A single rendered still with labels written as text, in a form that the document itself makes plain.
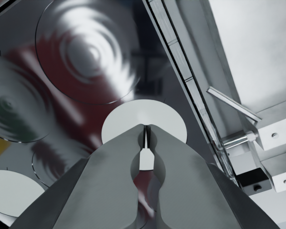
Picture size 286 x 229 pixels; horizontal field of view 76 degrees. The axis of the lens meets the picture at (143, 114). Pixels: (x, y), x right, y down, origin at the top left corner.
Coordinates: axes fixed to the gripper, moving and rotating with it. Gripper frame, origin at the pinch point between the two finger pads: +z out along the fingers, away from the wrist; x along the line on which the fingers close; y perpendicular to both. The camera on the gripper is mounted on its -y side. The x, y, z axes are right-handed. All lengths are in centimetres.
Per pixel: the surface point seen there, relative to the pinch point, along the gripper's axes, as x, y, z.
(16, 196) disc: -18.0, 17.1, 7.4
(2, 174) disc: -18.8, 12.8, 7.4
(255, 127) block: 12.4, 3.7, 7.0
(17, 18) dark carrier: -11.4, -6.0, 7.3
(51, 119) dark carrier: -10.5, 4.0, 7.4
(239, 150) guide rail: 15.1, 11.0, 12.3
